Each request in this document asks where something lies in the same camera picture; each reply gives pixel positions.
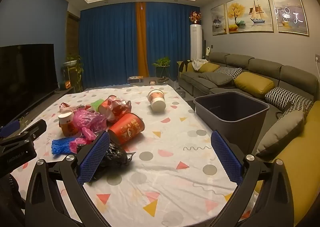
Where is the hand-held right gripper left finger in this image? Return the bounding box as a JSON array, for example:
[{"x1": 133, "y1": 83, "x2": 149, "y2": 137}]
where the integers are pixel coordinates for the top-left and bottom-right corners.
[{"x1": 25, "y1": 131, "x2": 112, "y2": 227}]

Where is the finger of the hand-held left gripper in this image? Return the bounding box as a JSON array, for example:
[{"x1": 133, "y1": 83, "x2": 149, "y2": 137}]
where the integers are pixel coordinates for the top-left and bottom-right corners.
[
  {"x1": 0, "y1": 120, "x2": 22, "y2": 138},
  {"x1": 0, "y1": 119, "x2": 47, "y2": 146}
]

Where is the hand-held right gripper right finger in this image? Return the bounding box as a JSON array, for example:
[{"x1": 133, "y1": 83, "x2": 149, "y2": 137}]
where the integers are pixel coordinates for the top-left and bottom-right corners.
[{"x1": 210, "y1": 131, "x2": 294, "y2": 227}]

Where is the black plastic bag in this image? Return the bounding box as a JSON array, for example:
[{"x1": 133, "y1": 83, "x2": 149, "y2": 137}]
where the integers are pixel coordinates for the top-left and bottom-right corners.
[{"x1": 76, "y1": 142, "x2": 134, "y2": 184}]

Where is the orange white paper cup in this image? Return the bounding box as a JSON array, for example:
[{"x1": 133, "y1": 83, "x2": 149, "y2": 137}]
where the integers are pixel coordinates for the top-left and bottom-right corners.
[
  {"x1": 147, "y1": 89, "x2": 167, "y2": 113},
  {"x1": 58, "y1": 111, "x2": 75, "y2": 137}
]

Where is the pink plastic bag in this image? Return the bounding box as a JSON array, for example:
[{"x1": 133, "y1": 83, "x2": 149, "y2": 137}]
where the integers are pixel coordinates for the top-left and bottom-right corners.
[{"x1": 69, "y1": 109, "x2": 108, "y2": 154}]

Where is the red white snack wrapper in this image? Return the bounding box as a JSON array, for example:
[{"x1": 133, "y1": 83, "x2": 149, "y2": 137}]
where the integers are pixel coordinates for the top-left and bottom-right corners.
[{"x1": 59, "y1": 102, "x2": 92, "y2": 115}]

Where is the red packet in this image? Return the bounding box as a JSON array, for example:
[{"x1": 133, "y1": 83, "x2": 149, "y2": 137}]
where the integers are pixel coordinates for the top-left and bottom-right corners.
[{"x1": 107, "y1": 112, "x2": 145, "y2": 145}]

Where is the grey plastic bin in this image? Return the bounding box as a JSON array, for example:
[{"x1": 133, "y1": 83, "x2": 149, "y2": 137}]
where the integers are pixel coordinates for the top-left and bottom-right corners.
[{"x1": 194, "y1": 91, "x2": 270, "y2": 160}]

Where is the green cup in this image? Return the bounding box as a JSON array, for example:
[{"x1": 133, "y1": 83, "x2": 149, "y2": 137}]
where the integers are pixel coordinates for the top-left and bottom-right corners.
[{"x1": 90, "y1": 99, "x2": 104, "y2": 112}]

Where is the crushed red paper cup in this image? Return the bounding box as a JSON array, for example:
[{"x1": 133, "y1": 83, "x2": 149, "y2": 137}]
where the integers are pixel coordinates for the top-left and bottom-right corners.
[{"x1": 98, "y1": 95, "x2": 132, "y2": 122}]

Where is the dark television stand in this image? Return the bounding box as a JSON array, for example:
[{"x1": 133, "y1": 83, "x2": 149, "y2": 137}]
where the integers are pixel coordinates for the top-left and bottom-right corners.
[{"x1": 15, "y1": 86, "x2": 75, "y2": 122}]

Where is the black flat television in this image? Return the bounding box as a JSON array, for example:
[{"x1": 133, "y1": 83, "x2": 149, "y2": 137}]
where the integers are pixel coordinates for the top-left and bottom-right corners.
[{"x1": 0, "y1": 44, "x2": 55, "y2": 127}]

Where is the large grey cushion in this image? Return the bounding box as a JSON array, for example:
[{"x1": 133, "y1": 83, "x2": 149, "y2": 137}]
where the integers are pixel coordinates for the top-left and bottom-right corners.
[{"x1": 256, "y1": 110, "x2": 305, "y2": 161}]

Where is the tall metal plant stand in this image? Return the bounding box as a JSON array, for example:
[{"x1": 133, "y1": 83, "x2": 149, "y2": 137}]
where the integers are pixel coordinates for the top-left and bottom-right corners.
[{"x1": 65, "y1": 66, "x2": 83, "y2": 92}]

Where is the patterned white tablecloth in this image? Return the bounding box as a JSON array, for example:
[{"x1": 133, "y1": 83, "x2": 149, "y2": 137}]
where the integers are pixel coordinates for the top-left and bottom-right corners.
[{"x1": 10, "y1": 84, "x2": 253, "y2": 227}]

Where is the yellow sofa section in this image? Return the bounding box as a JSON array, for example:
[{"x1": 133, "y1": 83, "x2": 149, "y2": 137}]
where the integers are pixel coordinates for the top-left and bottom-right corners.
[{"x1": 255, "y1": 101, "x2": 320, "y2": 227}]

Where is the trailing potted plant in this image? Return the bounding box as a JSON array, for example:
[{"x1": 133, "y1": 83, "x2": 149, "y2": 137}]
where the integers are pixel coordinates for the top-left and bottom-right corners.
[{"x1": 62, "y1": 54, "x2": 84, "y2": 77}]

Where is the dark small bag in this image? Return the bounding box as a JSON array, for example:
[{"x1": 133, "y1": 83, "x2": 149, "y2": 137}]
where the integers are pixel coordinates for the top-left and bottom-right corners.
[{"x1": 275, "y1": 102, "x2": 293, "y2": 119}]

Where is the large yellow cushion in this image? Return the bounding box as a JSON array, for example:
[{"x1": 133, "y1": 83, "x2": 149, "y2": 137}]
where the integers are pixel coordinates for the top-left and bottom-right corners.
[{"x1": 234, "y1": 71, "x2": 275, "y2": 96}]

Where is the flat grey cushion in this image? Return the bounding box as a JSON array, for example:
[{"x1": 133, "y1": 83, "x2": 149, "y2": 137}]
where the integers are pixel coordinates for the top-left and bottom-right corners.
[{"x1": 200, "y1": 72, "x2": 234, "y2": 86}]

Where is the black white patterned cushion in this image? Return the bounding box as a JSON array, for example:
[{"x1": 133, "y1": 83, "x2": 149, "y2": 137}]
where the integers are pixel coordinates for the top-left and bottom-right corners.
[
  {"x1": 215, "y1": 66, "x2": 243, "y2": 80},
  {"x1": 265, "y1": 86, "x2": 309, "y2": 111},
  {"x1": 277, "y1": 101, "x2": 313, "y2": 120}
]

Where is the small yellow cushion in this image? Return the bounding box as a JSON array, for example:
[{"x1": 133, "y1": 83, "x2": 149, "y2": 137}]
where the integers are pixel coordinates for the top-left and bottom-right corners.
[{"x1": 197, "y1": 63, "x2": 220, "y2": 73}]

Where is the white cloth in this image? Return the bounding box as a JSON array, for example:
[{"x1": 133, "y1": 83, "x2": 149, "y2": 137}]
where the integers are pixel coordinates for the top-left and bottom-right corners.
[{"x1": 191, "y1": 59, "x2": 208, "y2": 71}]

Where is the grey sectional sofa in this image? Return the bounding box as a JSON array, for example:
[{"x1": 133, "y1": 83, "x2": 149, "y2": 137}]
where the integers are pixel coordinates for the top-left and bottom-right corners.
[{"x1": 177, "y1": 52, "x2": 320, "y2": 142}]

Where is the brown wooden panel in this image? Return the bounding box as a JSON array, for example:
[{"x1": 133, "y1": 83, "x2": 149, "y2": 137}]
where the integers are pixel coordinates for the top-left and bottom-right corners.
[{"x1": 67, "y1": 11, "x2": 81, "y2": 87}]

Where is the blue curtain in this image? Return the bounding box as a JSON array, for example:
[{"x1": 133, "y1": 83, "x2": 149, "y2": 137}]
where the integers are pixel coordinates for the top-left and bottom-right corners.
[
  {"x1": 79, "y1": 2, "x2": 139, "y2": 90},
  {"x1": 145, "y1": 2, "x2": 200, "y2": 85}
]

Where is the leafy green potted plant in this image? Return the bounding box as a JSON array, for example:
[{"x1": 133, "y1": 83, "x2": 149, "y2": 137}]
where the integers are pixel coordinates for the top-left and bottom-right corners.
[{"x1": 152, "y1": 57, "x2": 172, "y2": 69}]

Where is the white standing air conditioner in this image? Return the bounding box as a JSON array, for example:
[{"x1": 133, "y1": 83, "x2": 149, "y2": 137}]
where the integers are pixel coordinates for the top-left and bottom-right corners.
[{"x1": 190, "y1": 24, "x2": 202, "y2": 60}]

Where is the orange curtain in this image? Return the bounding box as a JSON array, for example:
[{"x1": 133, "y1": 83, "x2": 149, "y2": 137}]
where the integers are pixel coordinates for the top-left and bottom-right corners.
[{"x1": 135, "y1": 2, "x2": 150, "y2": 79}]

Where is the small framed landscape painting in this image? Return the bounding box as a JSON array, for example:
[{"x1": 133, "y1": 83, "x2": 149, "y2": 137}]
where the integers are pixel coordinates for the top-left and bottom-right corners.
[{"x1": 211, "y1": 4, "x2": 227, "y2": 35}]

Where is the red gold flower decoration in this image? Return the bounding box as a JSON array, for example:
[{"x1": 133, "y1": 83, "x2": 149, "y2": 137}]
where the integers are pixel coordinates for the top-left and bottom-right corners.
[{"x1": 188, "y1": 11, "x2": 202, "y2": 25}]

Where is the large framed sailboat painting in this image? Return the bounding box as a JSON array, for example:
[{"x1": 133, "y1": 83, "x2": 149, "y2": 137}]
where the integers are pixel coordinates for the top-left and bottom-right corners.
[{"x1": 226, "y1": 0, "x2": 274, "y2": 34}]

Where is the framed grey abstract painting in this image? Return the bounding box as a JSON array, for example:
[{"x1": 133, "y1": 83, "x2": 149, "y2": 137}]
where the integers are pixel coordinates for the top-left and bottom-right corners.
[{"x1": 269, "y1": 0, "x2": 309, "y2": 36}]

